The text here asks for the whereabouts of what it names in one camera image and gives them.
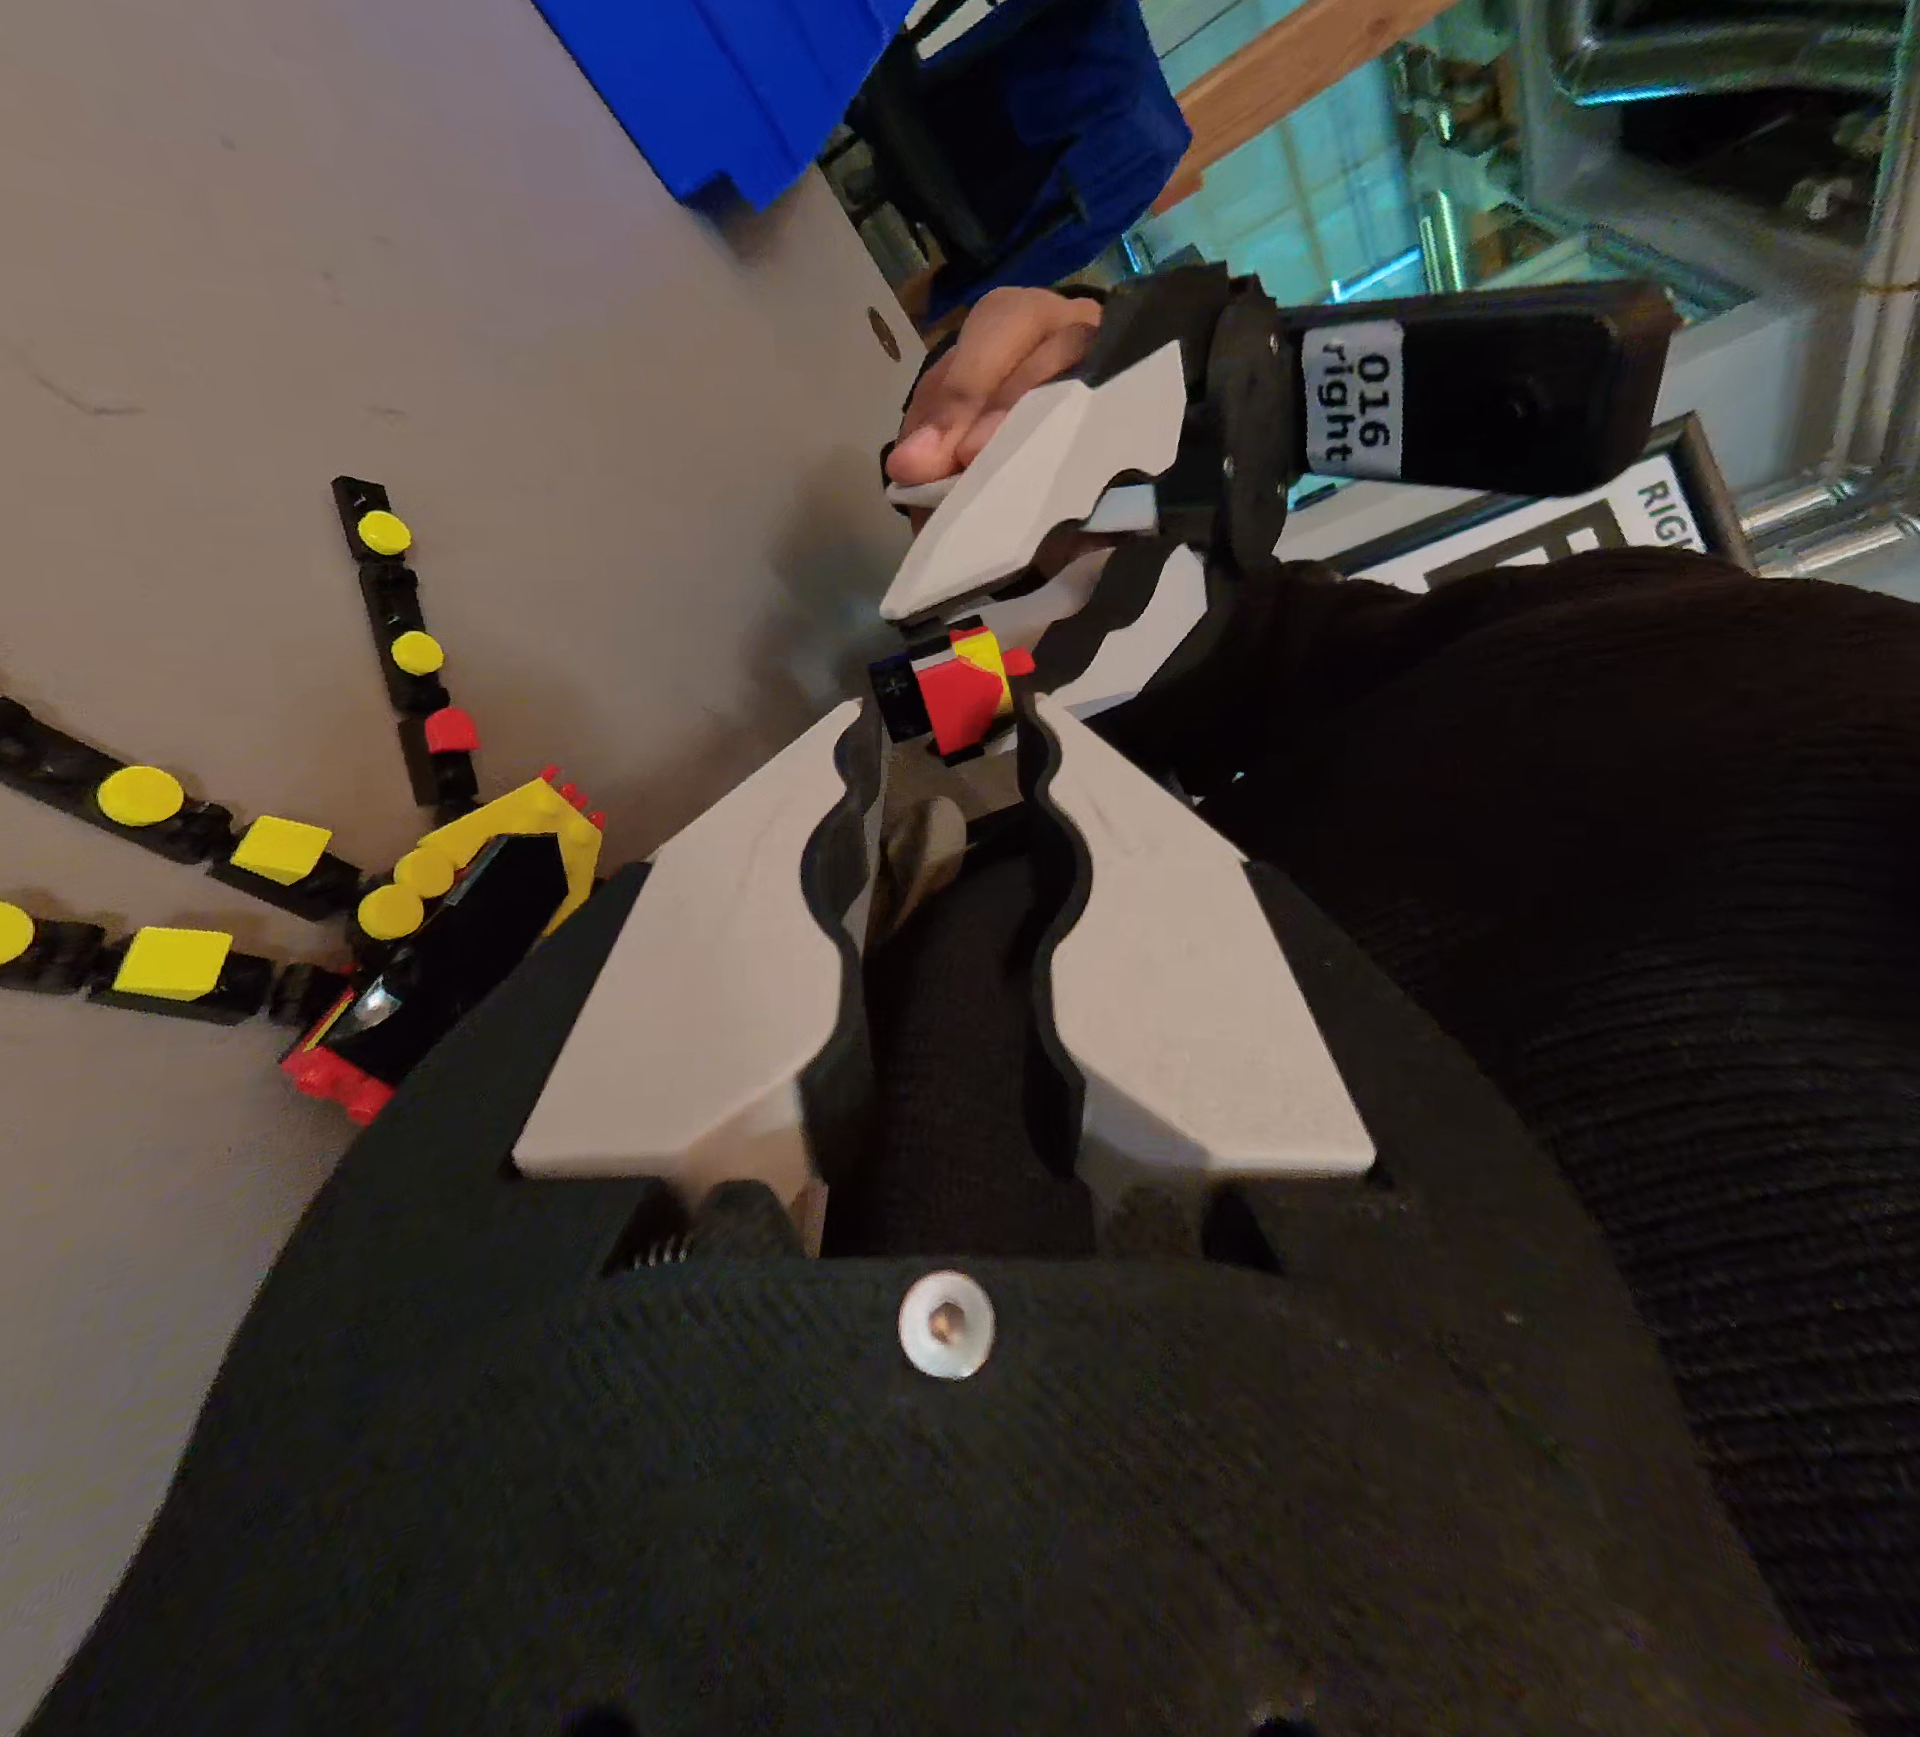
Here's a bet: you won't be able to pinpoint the blue jacket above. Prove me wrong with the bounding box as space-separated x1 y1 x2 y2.
900 0 1197 328

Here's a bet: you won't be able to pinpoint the yellow black lego spider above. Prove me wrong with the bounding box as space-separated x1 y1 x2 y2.
0 475 610 1126

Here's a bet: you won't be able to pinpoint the person's right hand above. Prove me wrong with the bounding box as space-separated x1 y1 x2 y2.
881 287 1115 513

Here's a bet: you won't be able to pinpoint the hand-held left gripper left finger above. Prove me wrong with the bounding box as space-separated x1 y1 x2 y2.
509 698 888 1215

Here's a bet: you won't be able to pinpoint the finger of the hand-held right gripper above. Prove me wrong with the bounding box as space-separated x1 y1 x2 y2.
876 339 1193 632
966 537 1249 726

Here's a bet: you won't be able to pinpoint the red yellow lego spider head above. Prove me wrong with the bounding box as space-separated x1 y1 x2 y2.
866 624 1040 767

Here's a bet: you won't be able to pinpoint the silver metal pipes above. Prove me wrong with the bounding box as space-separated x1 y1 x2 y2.
1724 116 1920 585

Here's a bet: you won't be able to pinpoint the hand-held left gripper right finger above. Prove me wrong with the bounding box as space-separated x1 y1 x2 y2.
1023 696 1380 1211

